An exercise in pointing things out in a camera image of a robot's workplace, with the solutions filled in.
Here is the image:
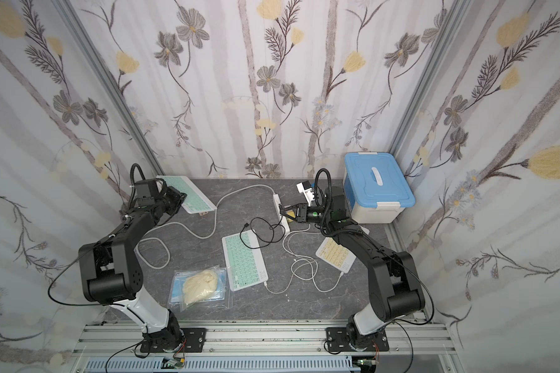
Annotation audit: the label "yellow charger plug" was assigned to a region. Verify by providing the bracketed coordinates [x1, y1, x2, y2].
[282, 210, 296, 221]

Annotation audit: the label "white power strip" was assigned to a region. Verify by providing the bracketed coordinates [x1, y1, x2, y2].
[272, 194, 290, 234]

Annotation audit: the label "green wireless keyboard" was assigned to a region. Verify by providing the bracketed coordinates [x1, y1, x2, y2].
[159, 176, 216, 214]
[222, 230, 268, 292]

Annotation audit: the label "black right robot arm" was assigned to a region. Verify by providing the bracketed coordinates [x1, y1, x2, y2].
[278, 187, 426, 351]

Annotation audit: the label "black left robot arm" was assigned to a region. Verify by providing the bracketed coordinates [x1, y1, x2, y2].
[79, 179, 187, 353]

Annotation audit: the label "blue lid storage box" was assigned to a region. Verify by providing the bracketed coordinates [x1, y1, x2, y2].
[343, 152, 416, 224]

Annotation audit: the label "bagged blue masks and gloves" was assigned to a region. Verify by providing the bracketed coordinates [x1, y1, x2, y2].
[168, 266, 233, 312]

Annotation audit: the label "yellow wireless keyboard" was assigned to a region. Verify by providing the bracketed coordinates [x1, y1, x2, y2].
[315, 237, 356, 274]

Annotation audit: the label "white charging cable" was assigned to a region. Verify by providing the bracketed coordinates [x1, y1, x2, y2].
[264, 223, 345, 295]

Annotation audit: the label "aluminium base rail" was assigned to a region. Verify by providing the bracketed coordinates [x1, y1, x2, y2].
[70, 320, 464, 372]

